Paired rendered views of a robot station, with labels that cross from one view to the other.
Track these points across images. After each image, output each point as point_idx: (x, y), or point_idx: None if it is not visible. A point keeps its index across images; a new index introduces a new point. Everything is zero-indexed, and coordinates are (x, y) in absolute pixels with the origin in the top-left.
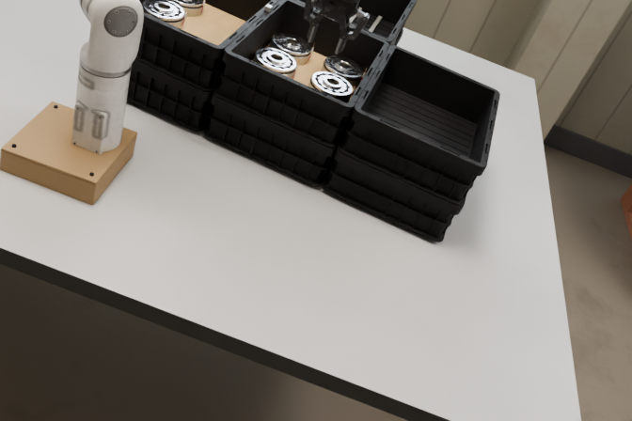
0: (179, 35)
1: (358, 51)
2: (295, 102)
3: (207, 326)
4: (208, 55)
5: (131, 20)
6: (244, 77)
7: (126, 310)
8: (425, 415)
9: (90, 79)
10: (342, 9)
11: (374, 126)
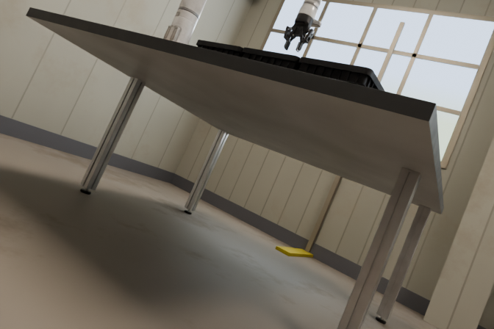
0: (225, 45)
1: None
2: (271, 63)
3: (183, 43)
4: (235, 53)
5: None
6: (249, 58)
7: (146, 45)
8: (301, 76)
9: (179, 11)
10: (301, 26)
11: (309, 61)
